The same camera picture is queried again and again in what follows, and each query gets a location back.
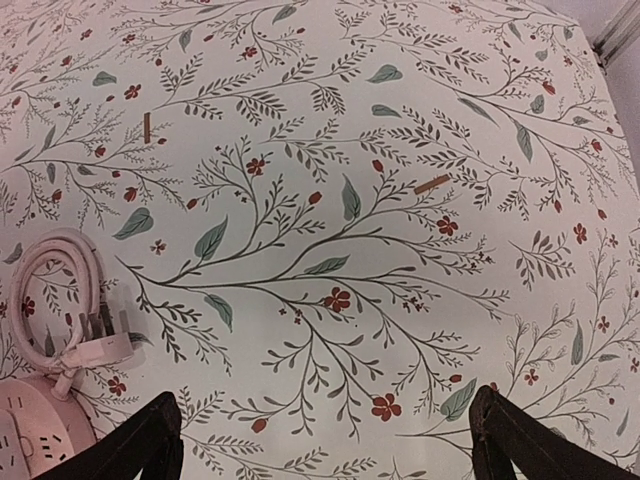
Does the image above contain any right aluminium frame post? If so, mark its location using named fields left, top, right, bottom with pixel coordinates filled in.
left=592, top=1, right=639, bottom=67

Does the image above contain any pink round power socket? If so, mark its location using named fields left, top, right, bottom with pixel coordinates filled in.
left=1, top=376, right=97, bottom=479

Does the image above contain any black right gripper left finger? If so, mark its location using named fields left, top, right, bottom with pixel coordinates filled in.
left=49, top=391, right=184, bottom=480

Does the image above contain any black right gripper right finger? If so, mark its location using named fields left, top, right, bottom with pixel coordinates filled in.
left=469, top=385, right=638, bottom=480

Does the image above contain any pink coiled socket cable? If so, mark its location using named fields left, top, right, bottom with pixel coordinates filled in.
left=8, top=227, right=136, bottom=399

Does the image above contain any floral patterned table mat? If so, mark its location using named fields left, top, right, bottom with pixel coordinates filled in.
left=1, top=1, right=639, bottom=479

